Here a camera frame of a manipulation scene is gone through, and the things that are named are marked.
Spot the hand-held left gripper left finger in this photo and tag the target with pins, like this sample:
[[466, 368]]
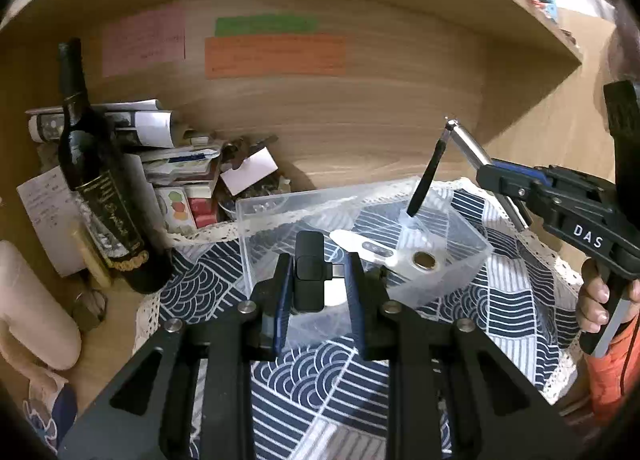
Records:
[[281, 302]]

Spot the blue wave-patterned lace cloth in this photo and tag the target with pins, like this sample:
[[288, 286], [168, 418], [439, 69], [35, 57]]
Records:
[[520, 285]]

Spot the orange sticky note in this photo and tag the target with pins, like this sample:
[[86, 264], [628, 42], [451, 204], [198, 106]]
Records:
[[275, 57]]

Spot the red small box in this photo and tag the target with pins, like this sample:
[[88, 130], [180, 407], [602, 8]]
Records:
[[202, 207]]

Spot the rolled printed newspaper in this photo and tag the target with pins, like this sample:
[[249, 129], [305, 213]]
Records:
[[145, 122]]

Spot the dark wine bottle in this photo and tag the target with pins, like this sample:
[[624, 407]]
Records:
[[107, 195]]

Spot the gold tube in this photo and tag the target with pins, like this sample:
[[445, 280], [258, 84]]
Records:
[[92, 260]]

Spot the wooden shelf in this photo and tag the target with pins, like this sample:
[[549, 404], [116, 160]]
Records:
[[380, 90]]

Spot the pink sticky note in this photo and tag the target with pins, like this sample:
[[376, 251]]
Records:
[[144, 42]]

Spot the green sticky note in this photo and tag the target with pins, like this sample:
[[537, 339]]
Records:
[[265, 25]]

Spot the white handwritten paper sheet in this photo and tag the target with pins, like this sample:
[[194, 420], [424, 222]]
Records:
[[45, 212]]

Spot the white blank card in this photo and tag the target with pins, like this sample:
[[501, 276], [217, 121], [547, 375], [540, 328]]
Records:
[[249, 170]]

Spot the person's right hand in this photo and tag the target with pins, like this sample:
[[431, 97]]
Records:
[[592, 302]]

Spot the box with coloured hexagons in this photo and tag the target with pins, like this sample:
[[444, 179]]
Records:
[[176, 210]]

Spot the cream cylindrical roll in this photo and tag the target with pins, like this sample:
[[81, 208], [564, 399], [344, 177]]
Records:
[[35, 305]]

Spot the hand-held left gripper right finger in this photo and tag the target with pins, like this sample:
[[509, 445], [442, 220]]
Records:
[[356, 302]]

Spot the clear plastic storage box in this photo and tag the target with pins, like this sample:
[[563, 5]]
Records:
[[450, 235]]

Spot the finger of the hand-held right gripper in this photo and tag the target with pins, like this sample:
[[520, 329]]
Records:
[[505, 186], [520, 171]]

